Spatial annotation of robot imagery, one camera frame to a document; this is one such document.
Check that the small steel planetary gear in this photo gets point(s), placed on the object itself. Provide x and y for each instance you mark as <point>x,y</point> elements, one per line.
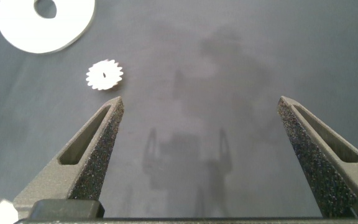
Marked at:
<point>112,77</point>

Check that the round white carrier plate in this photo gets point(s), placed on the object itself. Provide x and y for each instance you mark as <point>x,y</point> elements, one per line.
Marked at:
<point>17,28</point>

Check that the dark mat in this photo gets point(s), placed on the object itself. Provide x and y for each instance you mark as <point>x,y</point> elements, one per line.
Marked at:
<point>197,62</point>

